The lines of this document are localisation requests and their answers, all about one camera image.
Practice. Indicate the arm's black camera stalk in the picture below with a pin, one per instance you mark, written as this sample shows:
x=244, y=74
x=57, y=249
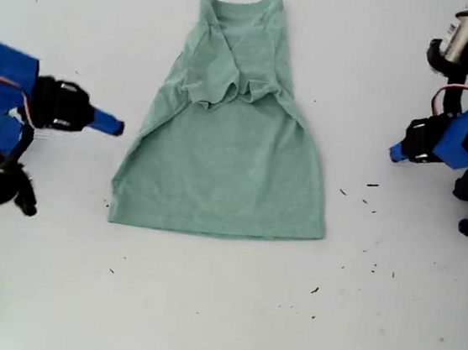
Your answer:
x=452, y=94

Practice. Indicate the green t-shirt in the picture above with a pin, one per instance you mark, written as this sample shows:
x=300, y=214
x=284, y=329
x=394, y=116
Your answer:
x=225, y=174

